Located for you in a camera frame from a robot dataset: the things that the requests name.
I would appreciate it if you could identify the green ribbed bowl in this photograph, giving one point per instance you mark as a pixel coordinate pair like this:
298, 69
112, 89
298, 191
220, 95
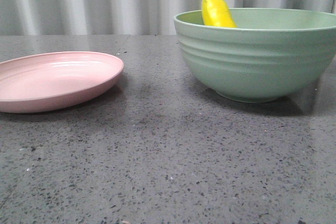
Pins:
271, 53

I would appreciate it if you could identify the pink plate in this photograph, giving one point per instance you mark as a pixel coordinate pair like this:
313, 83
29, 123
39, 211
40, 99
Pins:
56, 80

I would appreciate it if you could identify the yellow banana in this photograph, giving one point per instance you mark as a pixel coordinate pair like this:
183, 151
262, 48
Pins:
217, 13

